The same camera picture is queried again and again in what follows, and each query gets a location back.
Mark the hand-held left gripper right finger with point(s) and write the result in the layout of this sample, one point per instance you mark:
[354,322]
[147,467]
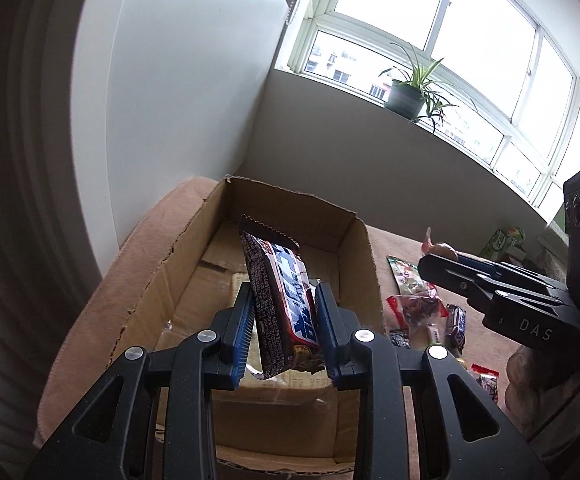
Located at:
[326,330]

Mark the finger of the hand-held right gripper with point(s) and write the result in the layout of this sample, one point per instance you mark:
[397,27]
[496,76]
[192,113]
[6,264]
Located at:
[450,272]
[490,266]

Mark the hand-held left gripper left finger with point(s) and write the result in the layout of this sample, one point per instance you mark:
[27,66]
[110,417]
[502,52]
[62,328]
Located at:
[242,330]

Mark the pink snack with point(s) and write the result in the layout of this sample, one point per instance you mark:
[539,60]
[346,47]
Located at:
[442,250]

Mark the green and red snack pouch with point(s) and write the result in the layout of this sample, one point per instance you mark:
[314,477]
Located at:
[405,272]

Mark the cardboard box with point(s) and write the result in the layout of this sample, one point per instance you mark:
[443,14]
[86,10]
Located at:
[190,260]

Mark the person's right hand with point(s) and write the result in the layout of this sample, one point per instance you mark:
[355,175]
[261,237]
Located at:
[545,400]

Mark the green carton box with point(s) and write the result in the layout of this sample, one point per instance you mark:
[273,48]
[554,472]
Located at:
[500,242]

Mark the red candy bag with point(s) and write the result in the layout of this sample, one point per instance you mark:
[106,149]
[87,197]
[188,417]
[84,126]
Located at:
[415,307]

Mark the small brown chocolate bar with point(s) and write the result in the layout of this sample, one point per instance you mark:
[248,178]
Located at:
[457,327]

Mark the white and yellow snack packet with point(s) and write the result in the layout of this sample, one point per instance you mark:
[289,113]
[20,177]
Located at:
[427,336]

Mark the small black snack packet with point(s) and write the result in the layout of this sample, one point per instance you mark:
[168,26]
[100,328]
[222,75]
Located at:
[400,339]

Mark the small red snack packet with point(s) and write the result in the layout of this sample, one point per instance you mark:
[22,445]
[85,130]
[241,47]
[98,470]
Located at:
[485,382]

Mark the pink blanket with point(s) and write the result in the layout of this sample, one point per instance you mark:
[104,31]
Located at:
[95,360]

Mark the potted spider plant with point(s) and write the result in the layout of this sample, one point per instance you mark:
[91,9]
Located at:
[405,97]

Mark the white framed window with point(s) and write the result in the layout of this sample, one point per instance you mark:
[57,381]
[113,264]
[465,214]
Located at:
[470,10]

